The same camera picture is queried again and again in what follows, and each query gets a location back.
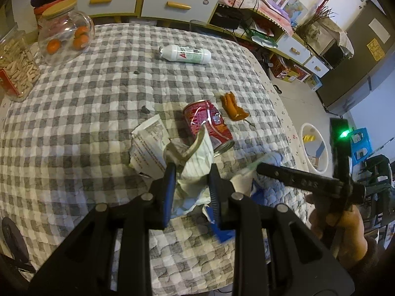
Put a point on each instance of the cardboard box under cabinet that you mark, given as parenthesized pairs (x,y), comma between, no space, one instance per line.
(282,69)

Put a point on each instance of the white plastic bottle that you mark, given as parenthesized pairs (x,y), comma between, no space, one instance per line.
(185,54)

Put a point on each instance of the glass jar with seeds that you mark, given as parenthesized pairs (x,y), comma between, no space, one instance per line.
(19,71)

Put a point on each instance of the glass jar with oranges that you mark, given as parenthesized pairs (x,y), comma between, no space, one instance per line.
(65,33)

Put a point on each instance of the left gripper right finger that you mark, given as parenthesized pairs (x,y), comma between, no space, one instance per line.
(221,191)

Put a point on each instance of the blue carton box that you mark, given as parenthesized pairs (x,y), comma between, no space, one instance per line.
(261,189)

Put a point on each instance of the orange peel piece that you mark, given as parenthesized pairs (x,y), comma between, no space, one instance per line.
(231,107)

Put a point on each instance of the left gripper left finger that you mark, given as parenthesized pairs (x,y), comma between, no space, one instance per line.
(163,192)

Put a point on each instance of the black chair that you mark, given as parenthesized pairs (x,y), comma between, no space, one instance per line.
(378,207)

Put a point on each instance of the blue plastic stool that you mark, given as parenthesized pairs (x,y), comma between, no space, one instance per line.
(360,145)

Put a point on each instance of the grey checkered table cloth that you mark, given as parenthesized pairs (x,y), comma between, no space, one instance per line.
(95,129)

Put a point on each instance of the red drink can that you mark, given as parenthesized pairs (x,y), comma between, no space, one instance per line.
(204,113)

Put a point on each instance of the grey refrigerator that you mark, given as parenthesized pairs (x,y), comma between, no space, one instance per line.
(346,85)

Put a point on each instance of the printed paper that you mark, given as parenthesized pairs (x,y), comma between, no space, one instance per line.
(152,150)

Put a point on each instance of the black device on shelf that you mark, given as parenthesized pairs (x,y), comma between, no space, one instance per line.
(226,17)

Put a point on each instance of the yellow white tv cabinet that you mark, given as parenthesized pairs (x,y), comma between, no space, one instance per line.
(254,27)

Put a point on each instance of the white plastic trash bin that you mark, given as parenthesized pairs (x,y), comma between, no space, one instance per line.
(314,149)

